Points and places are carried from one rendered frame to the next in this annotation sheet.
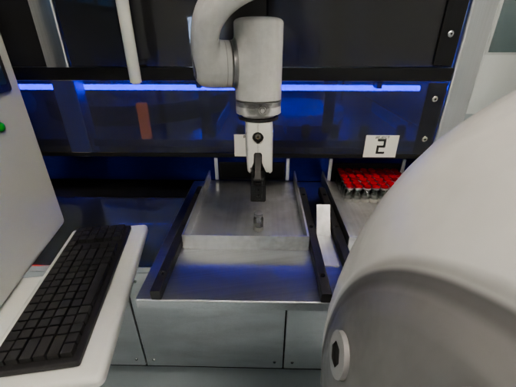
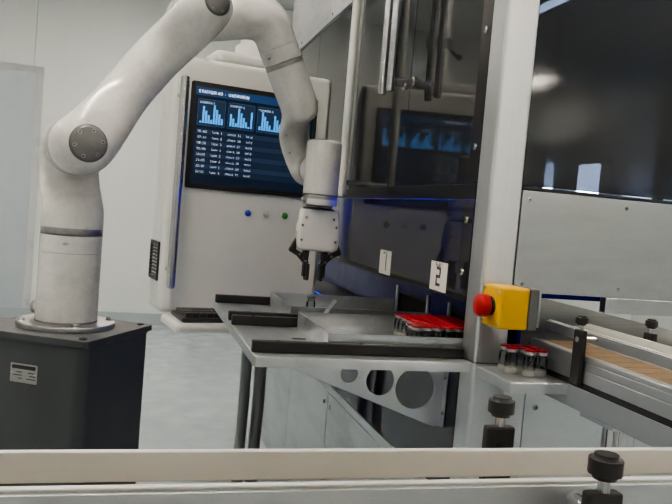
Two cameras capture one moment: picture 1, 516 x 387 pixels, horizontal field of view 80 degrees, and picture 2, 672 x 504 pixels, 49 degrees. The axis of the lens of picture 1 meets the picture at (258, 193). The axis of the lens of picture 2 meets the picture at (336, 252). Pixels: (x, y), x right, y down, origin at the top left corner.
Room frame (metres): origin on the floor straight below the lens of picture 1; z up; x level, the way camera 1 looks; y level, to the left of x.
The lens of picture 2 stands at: (0.12, -1.71, 1.13)
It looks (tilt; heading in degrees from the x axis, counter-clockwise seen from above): 3 degrees down; 73
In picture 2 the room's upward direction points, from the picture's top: 5 degrees clockwise
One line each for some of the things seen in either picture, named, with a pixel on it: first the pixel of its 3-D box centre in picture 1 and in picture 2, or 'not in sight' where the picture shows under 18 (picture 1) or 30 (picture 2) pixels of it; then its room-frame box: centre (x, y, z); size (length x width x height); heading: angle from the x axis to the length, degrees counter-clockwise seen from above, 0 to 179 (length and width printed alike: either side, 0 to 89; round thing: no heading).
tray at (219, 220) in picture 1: (249, 203); (346, 309); (0.68, 0.02, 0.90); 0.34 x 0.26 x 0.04; 179
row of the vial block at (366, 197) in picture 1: (378, 193); (412, 330); (0.72, -0.32, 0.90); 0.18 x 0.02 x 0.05; 89
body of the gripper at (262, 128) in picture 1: (258, 139); (317, 227); (0.58, 0.00, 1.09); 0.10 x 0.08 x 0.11; 179
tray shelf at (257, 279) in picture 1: (319, 227); (336, 330); (0.61, -0.15, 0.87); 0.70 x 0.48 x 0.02; 89
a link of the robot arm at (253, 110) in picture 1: (258, 107); (318, 201); (0.58, 0.00, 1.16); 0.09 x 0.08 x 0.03; 179
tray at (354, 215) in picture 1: (383, 204); (392, 333); (0.67, -0.32, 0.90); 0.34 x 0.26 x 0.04; 179
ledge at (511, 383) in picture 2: not in sight; (527, 379); (0.83, -0.59, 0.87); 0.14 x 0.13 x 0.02; 179
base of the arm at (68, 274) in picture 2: not in sight; (68, 279); (0.04, -0.14, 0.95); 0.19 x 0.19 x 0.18
